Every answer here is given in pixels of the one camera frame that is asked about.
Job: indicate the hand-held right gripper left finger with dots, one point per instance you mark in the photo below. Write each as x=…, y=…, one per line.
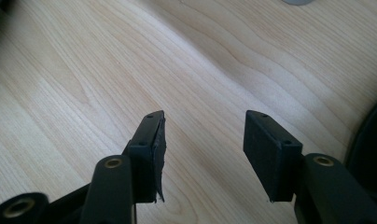
x=146, y=155

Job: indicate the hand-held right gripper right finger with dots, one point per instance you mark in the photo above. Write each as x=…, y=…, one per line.
x=270, y=155

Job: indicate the black curved object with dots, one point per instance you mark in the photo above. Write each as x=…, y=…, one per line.
x=368, y=149

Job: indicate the grey round object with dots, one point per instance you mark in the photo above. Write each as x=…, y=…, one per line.
x=297, y=2

